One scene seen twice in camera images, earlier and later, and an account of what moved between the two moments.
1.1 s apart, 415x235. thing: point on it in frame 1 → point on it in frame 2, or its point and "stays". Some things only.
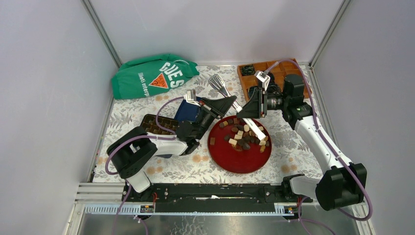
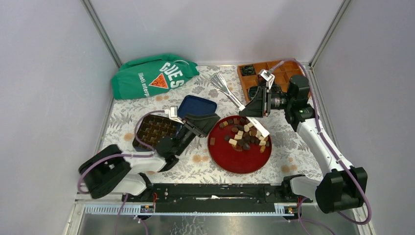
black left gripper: x=216 y=107 → x=205 y=122
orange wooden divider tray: x=273 y=72 stays
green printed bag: x=151 y=75 stays
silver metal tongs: x=254 y=129 → x=219 y=83
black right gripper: x=256 y=107 stays
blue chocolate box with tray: x=162 y=131 stays
